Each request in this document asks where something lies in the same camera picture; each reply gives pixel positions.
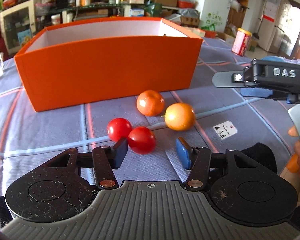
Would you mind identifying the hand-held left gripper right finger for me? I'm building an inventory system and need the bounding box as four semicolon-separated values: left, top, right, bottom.
175;137;263;190

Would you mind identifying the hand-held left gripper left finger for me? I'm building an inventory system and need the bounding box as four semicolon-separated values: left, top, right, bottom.
42;137;129;190

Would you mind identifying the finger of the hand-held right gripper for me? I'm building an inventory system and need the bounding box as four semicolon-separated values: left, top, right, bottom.
240;88;274;98
212;70;245;88

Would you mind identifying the red tomato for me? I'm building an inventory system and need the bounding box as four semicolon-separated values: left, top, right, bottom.
107;118;133;142
127;126;156;155

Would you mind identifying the orange cardboard box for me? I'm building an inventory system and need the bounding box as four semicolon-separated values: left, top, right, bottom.
14;17;203;112

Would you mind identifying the blue towel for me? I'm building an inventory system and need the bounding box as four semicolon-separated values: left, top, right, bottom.
260;55;300;67

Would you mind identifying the smooth orange citrus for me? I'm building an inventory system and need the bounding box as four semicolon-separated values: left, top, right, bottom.
161;103;196;131

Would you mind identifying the red tall can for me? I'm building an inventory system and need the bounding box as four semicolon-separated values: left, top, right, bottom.
232;28;252;57

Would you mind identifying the tall white refrigerator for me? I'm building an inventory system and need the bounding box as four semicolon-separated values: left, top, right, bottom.
259;17;287;53

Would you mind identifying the white cloth care label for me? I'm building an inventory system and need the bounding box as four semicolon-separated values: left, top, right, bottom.
212;121;238;139

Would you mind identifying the dimpled orange tangerine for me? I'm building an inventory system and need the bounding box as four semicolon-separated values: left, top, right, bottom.
136;90;165;117

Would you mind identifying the dark cloth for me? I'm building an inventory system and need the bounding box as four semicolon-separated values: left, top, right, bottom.
240;142;277;174

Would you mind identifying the wooden shelf unit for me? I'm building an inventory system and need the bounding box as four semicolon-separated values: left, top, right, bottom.
216;0;253;34

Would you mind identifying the white small fridge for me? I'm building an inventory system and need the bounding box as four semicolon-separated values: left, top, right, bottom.
184;0;232;32

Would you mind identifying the blue checked tablecloth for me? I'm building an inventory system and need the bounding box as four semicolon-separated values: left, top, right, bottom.
0;36;300;230

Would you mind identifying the red plastic basin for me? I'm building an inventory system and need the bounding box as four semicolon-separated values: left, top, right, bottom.
177;0;197;8

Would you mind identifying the green snack bag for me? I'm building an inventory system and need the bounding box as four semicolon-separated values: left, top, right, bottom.
144;3;162;18

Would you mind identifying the white TV cabinet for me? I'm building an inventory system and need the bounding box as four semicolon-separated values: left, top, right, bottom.
40;1;165;27

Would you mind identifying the blue snack packet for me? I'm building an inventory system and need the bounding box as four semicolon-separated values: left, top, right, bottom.
17;29;32;46

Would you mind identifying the pink plastic basket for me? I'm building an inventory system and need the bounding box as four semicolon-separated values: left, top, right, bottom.
35;3;53;15

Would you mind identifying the white glass-door cabinet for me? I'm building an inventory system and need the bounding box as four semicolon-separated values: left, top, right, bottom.
0;0;38;55

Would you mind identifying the wall calendar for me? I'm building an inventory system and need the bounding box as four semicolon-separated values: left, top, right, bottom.
261;0;283;22

